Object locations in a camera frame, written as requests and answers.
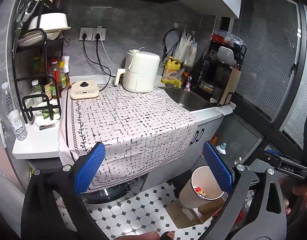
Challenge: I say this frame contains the brown paper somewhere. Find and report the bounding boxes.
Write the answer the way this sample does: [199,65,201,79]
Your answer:
[198,191,207,197]

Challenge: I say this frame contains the beige trash bin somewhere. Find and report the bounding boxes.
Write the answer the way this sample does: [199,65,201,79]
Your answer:
[179,166,224,209]

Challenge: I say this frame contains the steel kitchen sink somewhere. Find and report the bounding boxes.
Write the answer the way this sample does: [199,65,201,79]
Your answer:
[161,87,213,112]

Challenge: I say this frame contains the person's right hand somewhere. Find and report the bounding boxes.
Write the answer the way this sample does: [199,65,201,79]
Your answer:
[279,177,307,215]

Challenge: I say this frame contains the white laundry detergent bottle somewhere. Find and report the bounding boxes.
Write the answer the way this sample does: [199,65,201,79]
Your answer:
[216,142,227,155]

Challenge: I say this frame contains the orange bottle on floor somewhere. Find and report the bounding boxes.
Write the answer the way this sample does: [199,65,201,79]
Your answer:
[211,135,218,145]

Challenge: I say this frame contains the cardboard piece on floor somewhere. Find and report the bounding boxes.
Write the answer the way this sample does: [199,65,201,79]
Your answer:
[166,198,225,229]

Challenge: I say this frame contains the patterned white tablecloth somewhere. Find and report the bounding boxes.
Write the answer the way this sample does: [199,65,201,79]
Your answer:
[58,86,198,192]

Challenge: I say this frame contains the cream induction base unit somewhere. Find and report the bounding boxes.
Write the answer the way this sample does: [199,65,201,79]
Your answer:
[70,80,100,100]

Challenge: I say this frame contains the clear water bottle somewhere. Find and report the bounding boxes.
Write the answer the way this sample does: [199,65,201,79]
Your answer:
[1,82,28,141]

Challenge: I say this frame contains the green label oil bottle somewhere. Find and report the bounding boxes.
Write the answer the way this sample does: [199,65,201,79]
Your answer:
[58,61,67,90]

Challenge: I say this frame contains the wooden cutting board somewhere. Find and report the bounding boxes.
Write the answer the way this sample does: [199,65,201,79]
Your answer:
[219,68,241,105]

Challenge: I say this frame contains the red label sauce bottle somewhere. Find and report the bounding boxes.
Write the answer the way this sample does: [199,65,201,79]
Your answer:
[49,59,63,99]

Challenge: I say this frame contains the yellow sponge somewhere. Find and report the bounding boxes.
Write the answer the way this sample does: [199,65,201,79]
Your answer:
[174,79,182,89]

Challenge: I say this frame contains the black dish rack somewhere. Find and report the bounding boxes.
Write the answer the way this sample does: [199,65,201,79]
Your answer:
[190,41,247,106]

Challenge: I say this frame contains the white cap spray bottle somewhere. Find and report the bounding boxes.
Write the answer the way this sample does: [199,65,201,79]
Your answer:
[61,56,70,86]

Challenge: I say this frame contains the cream air fryer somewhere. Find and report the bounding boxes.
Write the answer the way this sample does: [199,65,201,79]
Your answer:
[114,47,160,93]

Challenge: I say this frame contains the yellow detergent bottle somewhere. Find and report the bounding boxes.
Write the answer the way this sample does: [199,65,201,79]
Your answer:
[161,56,181,84]

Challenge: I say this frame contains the hanging white plastic bags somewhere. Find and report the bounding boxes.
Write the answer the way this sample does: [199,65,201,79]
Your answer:
[173,30,198,67]

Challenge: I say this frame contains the white bowl on shelf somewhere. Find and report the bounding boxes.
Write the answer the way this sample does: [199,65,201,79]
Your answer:
[28,12,71,31]

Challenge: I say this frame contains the black cabinet handle right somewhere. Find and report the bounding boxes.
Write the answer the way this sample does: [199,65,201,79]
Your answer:
[196,128,205,142]

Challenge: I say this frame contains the black cabinet handle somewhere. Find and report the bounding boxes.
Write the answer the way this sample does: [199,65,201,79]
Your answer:
[190,130,199,145]
[196,128,205,142]

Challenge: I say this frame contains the black cabinet handle left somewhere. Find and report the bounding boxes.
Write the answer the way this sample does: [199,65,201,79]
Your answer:
[190,130,199,145]

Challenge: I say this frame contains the black wire shelf rack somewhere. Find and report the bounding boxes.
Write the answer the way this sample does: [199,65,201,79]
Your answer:
[11,0,63,124]

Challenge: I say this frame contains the white charging cable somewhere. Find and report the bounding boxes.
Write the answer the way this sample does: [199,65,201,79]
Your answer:
[99,37,145,71]

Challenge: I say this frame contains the black power cable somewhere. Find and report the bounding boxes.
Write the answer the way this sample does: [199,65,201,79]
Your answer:
[82,33,112,92]

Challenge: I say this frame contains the right wall socket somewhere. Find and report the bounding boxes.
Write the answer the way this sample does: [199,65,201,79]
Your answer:
[92,26,106,41]

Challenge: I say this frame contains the wall socket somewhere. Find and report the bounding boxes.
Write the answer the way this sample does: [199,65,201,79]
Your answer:
[79,27,93,41]
[92,26,106,41]

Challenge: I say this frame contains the black hanging cable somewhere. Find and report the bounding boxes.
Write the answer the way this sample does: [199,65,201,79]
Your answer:
[161,28,182,65]

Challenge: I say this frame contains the left wall socket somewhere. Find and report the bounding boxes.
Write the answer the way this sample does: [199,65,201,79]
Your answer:
[79,27,93,41]

